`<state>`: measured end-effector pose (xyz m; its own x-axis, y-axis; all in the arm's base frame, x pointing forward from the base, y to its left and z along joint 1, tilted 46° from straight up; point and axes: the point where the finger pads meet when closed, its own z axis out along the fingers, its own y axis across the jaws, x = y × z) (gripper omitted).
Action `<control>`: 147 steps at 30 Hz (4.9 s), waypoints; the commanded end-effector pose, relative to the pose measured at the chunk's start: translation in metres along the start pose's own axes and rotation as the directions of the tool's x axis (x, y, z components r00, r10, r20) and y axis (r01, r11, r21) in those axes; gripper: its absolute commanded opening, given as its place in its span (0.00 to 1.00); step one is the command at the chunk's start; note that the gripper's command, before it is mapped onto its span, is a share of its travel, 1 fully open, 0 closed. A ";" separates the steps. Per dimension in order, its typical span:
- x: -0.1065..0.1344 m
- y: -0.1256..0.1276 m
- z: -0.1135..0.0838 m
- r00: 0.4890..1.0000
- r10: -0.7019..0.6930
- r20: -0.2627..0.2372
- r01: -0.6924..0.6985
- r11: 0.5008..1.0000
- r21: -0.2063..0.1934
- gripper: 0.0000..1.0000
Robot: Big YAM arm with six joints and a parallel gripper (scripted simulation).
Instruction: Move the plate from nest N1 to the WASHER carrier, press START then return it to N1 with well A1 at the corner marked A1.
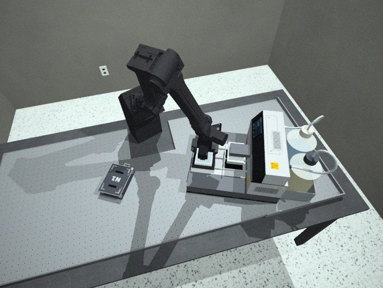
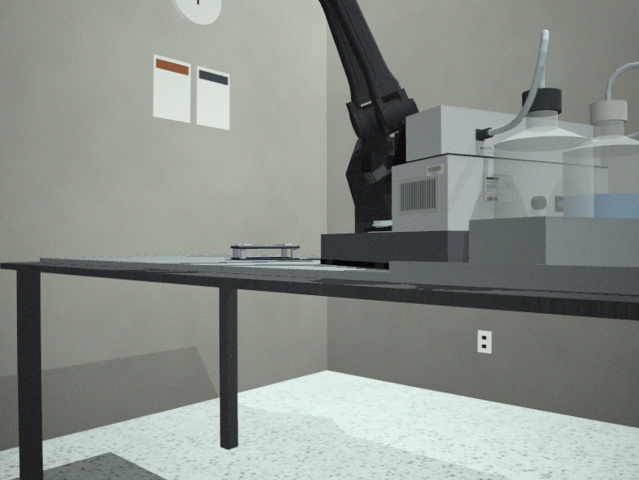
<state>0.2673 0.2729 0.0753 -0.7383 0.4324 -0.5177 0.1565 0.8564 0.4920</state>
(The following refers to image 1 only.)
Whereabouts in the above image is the white flexible hose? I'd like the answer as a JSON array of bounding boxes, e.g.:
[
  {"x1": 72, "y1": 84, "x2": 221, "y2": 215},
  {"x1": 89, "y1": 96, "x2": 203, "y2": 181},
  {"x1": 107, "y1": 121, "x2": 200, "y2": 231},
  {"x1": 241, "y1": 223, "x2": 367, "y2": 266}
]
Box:
[{"x1": 287, "y1": 115, "x2": 324, "y2": 130}]

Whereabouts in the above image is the white well plate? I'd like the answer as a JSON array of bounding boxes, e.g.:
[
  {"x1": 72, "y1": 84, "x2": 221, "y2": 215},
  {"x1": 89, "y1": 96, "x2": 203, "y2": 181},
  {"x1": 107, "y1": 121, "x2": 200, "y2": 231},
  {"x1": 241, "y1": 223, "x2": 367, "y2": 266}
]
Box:
[{"x1": 194, "y1": 148, "x2": 213, "y2": 166}]

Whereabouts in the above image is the clear plastic bottle with black cap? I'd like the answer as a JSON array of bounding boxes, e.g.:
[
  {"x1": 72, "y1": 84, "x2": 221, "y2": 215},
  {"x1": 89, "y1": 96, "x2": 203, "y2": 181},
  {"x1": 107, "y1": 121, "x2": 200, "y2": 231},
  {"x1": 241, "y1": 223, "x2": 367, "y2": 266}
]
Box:
[{"x1": 286, "y1": 151, "x2": 322, "y2": 193}]

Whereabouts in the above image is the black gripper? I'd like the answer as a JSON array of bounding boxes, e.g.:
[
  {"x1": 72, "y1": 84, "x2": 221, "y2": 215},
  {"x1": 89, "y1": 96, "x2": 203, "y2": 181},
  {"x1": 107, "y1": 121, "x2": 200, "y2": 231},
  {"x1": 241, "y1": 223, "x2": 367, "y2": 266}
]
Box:
[{"x1": 191, "y1": 136, "x2": 219, "y2": 156}]

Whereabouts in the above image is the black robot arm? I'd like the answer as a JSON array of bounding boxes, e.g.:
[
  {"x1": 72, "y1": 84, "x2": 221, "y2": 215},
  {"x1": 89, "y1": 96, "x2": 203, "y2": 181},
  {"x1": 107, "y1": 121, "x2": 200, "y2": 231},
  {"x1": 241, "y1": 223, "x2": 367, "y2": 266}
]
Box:
[{"x1": 127, "y1": 44, "x2": 228, "y2": 160}]

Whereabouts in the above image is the white bottle with cap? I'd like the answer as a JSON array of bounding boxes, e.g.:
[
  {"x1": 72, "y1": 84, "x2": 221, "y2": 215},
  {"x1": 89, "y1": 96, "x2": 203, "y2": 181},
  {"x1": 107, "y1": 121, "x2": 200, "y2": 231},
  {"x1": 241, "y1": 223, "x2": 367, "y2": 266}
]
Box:
[{"x1": 286, "y1": 125, "x2": 317, "y2": 161}]

